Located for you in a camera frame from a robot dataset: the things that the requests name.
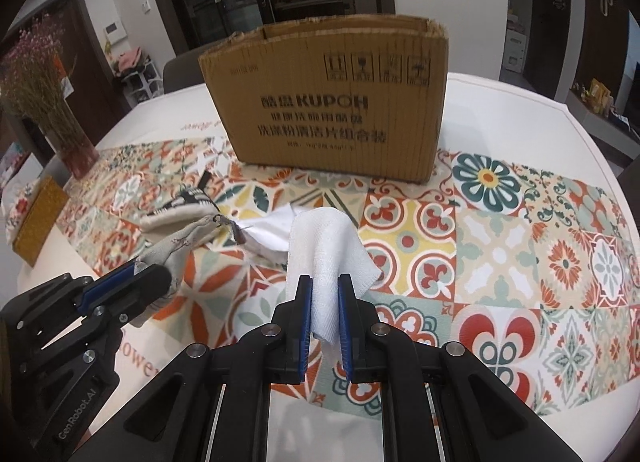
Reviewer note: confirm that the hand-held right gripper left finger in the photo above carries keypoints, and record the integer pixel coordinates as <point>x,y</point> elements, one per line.
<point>304,322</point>

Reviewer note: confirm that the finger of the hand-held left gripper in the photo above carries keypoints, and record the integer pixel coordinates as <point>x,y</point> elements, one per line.
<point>145,287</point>
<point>111,284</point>

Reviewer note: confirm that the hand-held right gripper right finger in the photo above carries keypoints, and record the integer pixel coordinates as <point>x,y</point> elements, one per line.
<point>345,332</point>

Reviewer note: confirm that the beige fabric pouch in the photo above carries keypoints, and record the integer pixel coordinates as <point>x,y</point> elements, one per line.
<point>185,242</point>

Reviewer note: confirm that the white gauze towel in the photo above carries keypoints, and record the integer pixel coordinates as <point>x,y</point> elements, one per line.
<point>325,252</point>

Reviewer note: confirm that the brown cardboard box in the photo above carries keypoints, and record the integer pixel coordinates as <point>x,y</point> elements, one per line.
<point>320,116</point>

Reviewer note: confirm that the beige black patterned pouch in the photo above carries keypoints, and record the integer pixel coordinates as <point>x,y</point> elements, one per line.
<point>175,209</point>

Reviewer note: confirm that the thin white cloth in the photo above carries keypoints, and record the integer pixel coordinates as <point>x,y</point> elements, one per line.
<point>270,234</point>

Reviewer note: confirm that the floral cover tissue box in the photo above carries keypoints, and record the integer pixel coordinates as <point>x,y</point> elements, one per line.
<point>40,222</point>

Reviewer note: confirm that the clear glass vase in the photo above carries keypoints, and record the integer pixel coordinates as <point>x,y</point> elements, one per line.
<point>75,151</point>

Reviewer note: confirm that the white shoe rack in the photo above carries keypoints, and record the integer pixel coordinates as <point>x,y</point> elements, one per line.
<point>137,81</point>

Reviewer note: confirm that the dried pink flowers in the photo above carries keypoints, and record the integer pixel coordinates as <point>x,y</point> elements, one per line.
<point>35,71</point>

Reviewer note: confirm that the brown entry door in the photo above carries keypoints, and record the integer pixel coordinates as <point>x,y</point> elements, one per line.
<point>85,31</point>

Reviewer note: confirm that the white hallway cabinet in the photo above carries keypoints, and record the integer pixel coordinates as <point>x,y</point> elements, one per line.
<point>512,51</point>

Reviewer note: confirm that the white television cabinet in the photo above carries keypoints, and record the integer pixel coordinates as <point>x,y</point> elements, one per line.
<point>600,126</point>

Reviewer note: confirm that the yellow snack packets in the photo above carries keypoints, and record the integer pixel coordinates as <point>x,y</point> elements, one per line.
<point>597,96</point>

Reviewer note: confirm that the black television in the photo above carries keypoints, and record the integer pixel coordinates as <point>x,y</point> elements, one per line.
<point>635,101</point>

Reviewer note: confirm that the dark wooden door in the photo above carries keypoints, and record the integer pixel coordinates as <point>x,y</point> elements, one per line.
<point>550,16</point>

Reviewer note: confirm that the red white wall picture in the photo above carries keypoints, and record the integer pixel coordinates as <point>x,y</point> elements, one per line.
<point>64,79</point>

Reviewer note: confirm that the white wall intercom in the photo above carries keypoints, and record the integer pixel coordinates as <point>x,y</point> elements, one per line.
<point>115,31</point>

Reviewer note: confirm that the dark slatted wall panel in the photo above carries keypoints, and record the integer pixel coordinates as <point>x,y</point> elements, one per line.
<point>605,41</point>

